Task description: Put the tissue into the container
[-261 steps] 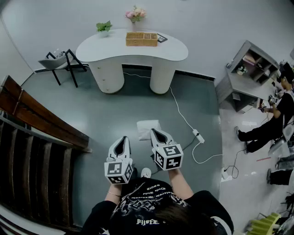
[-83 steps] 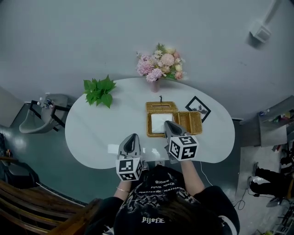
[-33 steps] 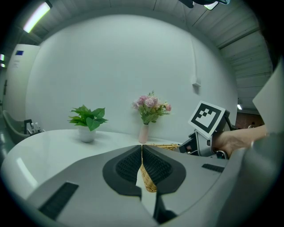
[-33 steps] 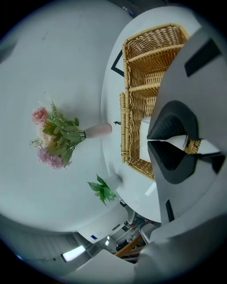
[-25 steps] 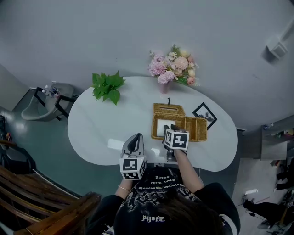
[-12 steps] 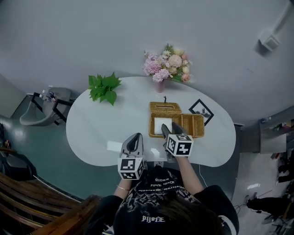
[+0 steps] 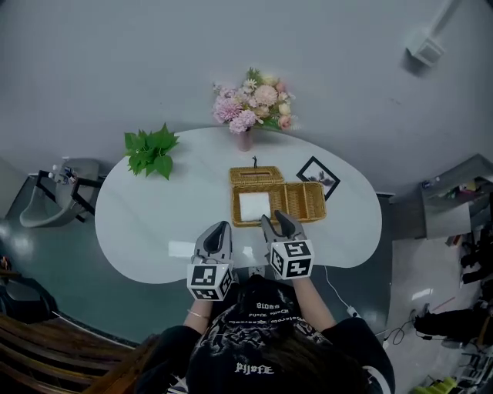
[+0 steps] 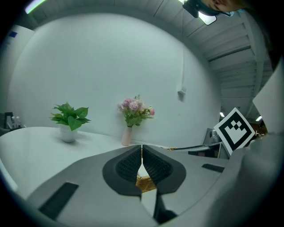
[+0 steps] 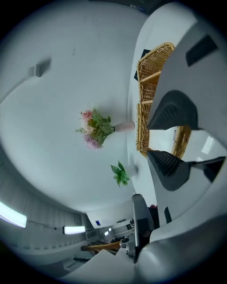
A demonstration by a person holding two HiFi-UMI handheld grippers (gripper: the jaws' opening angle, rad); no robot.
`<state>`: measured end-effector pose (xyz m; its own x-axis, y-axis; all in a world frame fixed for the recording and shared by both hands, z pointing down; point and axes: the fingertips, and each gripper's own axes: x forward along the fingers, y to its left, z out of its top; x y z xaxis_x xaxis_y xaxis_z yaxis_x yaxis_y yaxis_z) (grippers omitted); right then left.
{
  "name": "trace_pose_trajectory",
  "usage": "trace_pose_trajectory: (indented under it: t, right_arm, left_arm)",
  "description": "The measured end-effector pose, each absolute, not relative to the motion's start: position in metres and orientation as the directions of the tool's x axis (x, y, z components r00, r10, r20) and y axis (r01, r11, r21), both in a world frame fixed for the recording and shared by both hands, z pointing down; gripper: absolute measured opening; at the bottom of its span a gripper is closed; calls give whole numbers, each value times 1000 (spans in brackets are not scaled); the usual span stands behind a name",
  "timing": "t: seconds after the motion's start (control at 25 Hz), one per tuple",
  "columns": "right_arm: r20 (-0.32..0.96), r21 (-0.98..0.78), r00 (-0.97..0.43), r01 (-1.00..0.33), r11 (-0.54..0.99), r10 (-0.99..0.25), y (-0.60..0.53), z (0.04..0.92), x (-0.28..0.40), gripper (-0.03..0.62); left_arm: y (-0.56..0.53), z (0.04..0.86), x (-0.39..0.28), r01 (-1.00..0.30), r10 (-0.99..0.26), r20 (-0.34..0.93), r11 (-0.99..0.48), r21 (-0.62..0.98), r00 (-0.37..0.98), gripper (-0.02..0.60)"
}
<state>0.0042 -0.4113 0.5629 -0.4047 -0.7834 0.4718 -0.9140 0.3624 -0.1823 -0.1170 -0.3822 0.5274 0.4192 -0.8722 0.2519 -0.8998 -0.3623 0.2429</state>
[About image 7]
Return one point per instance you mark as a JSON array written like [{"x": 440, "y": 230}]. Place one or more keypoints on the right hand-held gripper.
[{"x": 292, "y": 259}]

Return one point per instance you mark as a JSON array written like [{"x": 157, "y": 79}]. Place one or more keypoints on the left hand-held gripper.
[{"x": 206, "y": 281}]

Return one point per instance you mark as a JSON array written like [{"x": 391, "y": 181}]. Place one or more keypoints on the wicker basket tray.
[{"x": 304, "y": 202}]

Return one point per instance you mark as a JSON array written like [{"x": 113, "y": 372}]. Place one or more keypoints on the white napkin pack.
[{"x": 253, "y": 206}]

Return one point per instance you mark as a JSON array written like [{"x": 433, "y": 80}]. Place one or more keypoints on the person's left forearm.
[{"x": 196, "y": 325}]

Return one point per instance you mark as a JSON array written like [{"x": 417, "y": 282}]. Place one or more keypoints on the person's right forearm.
[{"x": 312, "y": 304}]

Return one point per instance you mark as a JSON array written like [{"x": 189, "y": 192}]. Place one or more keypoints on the person's white shoe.
[{"x": 256, "y": 270}]

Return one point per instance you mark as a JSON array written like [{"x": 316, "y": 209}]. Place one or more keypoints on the white kidney-shaped table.
[{"x": 154, "y": 215}]

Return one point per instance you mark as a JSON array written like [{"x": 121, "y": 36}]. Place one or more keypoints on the person's black printed t-shirt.
[{"x": 265, "y": 334}]

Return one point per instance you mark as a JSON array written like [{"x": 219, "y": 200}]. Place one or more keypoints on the green leafy plant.
[{"x": 152, "y": 154}]

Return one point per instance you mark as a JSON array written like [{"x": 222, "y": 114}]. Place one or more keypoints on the pink flower bouquet in vase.
[{"x": 250, "y": 104}]

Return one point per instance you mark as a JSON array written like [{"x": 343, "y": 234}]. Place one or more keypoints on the small white bottles bundle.
[{"x": 64, "y": 175}]

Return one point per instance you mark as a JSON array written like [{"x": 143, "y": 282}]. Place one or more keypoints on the grey shelf cabinet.
[{"x": 447, "y": 215}]

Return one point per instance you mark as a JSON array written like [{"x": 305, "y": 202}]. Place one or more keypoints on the dark wooden bench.
[{"x": 58, "y": 358}]

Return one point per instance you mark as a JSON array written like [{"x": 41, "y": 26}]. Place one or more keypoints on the black bag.
[{"x": 27, "y": 300}]

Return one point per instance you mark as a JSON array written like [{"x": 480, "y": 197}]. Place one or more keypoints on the yellow-green foam block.
[{"x": 445, "y": 385}]

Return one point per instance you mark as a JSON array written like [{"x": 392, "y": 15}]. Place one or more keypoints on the black picture frame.
[{"x": 327, "y": 181}]

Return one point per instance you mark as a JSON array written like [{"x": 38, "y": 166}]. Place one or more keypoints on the grey chair with black frame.
[{"x": 46, "y": 209}]

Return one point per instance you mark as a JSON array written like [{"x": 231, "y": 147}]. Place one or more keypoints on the white wall box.
[{"x": 425, "y": 48}]

